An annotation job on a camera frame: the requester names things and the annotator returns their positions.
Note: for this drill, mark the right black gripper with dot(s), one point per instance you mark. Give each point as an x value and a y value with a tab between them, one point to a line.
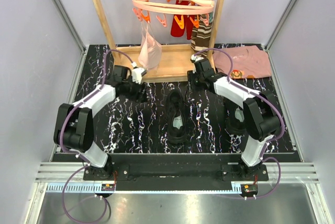
191	75

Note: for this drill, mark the brown striped hanging sock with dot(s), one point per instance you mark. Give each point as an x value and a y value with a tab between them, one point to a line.
200	37

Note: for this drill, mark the left orange connector box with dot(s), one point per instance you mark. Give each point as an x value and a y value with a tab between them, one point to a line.
108	187

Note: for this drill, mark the pink folded t-shirt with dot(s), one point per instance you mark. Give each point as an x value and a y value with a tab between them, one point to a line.
249	62

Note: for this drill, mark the black shoe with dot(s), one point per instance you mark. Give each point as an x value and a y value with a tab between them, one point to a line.
176	117
235	119

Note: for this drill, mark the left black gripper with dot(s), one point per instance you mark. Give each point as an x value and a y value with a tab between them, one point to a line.
141	96

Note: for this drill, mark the right orange connector box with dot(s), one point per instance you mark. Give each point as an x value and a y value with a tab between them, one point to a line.
250	189

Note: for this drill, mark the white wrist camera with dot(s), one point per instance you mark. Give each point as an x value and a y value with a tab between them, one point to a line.
194	58
137	73

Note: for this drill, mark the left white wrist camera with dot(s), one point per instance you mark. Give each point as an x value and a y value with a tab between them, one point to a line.
137	73

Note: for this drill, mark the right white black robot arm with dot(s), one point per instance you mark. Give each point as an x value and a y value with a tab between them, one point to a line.
262	120

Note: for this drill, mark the pink round clip hanger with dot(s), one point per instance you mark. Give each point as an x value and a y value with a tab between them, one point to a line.
144	8

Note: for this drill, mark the pink hanging bra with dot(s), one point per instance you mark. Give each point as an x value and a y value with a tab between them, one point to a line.
151	50

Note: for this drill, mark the red hanging sock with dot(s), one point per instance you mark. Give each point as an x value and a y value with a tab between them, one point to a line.
179	26

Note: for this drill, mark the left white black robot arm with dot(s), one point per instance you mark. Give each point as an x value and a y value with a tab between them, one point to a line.
74	128

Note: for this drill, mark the black marble pattern mat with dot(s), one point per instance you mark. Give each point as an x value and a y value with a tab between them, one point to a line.
124	126

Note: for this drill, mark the orange connector box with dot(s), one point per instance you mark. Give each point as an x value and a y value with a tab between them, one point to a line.
108	187
250	189

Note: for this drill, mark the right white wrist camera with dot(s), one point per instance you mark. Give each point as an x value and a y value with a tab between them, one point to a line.
194	58

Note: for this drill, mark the wooden drying rack frame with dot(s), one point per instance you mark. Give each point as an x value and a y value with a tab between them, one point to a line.
175	61

